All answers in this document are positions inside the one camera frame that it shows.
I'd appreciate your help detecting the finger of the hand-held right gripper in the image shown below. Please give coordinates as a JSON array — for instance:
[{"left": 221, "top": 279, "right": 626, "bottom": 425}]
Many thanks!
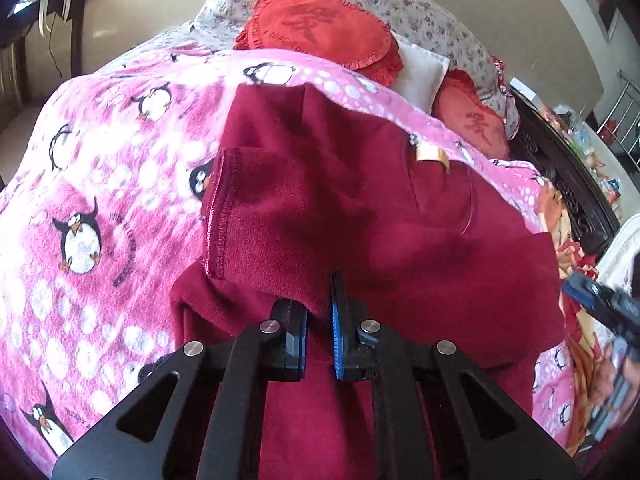
[
  {"left": 561, "top": 269, "right": 640, "bottom": 347},
  {"left": 587, "top": 337, "right": 638, "bottom": 442}
]

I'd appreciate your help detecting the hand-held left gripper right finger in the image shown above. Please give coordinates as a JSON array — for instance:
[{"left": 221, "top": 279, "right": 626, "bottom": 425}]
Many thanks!
[{"left": 328, "top": 271, "right": 581, "bottom": 480}]

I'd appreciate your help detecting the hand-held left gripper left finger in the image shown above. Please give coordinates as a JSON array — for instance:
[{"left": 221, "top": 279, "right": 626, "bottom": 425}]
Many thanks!
[{"left": 51, "top": 299, "right": 309, "bottom": 480}]

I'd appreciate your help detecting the maroon fleece garment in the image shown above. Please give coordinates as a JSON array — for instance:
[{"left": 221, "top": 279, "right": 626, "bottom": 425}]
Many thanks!
[{"left": 170, "top": 82, "right": 566, "bottom": 480}]

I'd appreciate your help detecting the orange and yellow blanket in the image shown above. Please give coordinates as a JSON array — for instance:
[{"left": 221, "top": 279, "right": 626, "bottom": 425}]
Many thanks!
[{"left": 535, "top": 180, "right": 626, "bottom": 456}]

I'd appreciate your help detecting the white padded cloth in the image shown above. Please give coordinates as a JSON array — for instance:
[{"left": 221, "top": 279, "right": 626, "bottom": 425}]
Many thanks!
[{"left": 594, "top": 214, "right": 640, "bottom": 303}]

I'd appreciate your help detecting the dark carved wooden headboard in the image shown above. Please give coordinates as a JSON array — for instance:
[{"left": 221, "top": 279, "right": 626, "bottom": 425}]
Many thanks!
[{"left": 507, "top": 87, "right": 621, "bottom": 256}]

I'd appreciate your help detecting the group of bottles and packets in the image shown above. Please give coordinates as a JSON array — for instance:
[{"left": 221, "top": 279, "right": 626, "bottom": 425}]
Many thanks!
[{"left": 540, "top": 104, "right": 623, "bottom": 211}]

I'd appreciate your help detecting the metal railing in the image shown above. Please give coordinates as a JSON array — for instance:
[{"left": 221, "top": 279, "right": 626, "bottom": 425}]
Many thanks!
[{"left": 597, "top": 70, "right": 640, "bottom": 171}]

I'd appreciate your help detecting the red heart-shaped pillow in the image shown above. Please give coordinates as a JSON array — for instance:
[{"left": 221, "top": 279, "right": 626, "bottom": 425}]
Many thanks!
[
  {"left": 232, "top": 0, "right": 405, "bottom": 86},
  {"left": 431, "top": 70, "right": 511, "bottom": 161}
]

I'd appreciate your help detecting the white box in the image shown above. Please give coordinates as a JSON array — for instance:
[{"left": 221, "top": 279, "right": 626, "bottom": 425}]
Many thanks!
[{"left": 509, "top": 77, "right": 540, "bottom": 102}]

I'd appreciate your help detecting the red floral frilled cloth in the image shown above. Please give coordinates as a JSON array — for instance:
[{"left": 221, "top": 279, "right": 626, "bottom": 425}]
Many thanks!
[{"left": 491, "top": 55, "right": 512, "bottom": 92}]

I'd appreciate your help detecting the small white pillow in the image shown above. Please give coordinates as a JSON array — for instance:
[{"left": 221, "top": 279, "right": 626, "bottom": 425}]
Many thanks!
[{"left": 390, "top": 30, "right": 451, "bottom": 113}]

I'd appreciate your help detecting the pink penguin print blanket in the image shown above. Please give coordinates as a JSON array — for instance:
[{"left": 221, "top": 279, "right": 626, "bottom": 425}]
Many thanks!
[{"left": 0, "top": 47, "right": 576, "bottom": 466}]

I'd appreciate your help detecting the long floral pillow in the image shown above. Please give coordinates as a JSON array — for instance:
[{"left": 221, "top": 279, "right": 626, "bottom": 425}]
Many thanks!
[{"left": 292, "top": 0, "right": 521, "bottom": 141}]

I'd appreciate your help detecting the short floral pillow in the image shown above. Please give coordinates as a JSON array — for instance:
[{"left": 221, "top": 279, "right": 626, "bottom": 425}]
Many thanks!
[{"left": 192, "top": 0, "right": 296, "bottom": 53}]

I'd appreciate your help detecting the dark wooden desk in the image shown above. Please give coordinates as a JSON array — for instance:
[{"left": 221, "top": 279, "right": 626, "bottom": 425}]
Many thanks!
[{"left": 0, "top": 0, "right": 91, "bottom": 111}]

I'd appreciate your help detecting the framed wall picture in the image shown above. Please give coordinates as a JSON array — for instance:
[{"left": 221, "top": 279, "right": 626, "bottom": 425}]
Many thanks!
[{"left": 570, "top": 0, "right": 621, "bottom": 41}]

